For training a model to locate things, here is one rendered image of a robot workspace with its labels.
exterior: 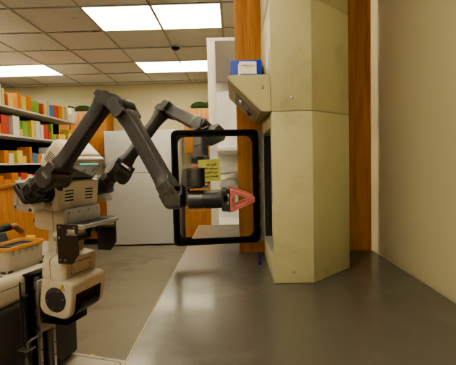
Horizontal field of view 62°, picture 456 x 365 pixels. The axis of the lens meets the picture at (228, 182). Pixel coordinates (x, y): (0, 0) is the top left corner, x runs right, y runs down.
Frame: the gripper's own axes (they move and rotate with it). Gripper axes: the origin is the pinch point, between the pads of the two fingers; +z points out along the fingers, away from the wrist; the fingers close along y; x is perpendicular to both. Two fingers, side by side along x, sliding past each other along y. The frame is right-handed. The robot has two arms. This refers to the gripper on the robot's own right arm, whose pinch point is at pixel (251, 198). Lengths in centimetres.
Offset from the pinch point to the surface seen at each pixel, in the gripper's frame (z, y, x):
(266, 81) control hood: 4.1, -14.6, -32.7
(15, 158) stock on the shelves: -243, 297, -21
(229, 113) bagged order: -7, 126, -42
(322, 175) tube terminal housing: 19.5, -11.4, -6.9
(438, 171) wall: 48, -18, -7
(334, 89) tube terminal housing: 24.6, -6.3, -31.4
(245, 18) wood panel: 0, 22, -63
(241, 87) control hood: -2.6, -14.6, -31.2
